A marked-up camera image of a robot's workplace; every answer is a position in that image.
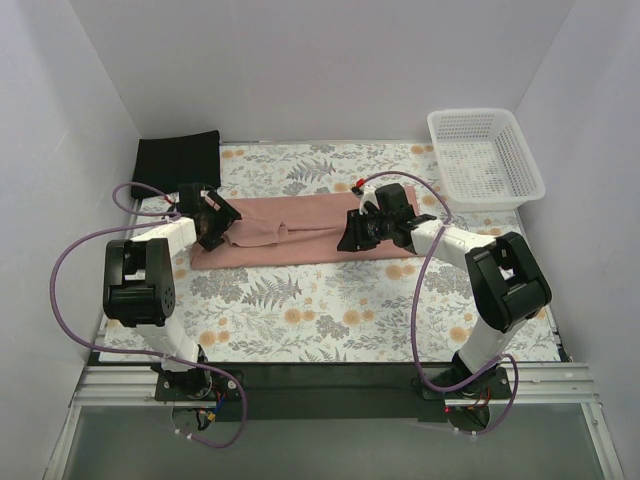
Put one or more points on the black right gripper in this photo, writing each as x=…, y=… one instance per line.
x=362, y=228

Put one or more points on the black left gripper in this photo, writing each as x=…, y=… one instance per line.
x=218, y=223

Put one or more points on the pink t shirt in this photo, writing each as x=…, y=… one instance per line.
x=288, y=231

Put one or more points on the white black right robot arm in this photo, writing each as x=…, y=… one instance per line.
x=507, y=284

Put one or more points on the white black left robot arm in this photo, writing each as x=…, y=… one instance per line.
x=139, y=289

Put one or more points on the floral patterned table mat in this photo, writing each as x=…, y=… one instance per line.
x=353, y=312

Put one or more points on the folded black t shirt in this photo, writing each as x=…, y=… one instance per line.
x=168, y=162

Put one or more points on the white plastic basket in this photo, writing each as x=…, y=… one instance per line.
x=484, y=160

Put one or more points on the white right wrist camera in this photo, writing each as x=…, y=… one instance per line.
x=368, y=203

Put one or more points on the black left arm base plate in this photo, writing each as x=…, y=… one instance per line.
x=196, y=385

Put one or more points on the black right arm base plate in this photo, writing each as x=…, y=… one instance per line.
x=492, y=384

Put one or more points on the aluminium frame rail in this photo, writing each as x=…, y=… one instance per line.
x=543, y=420

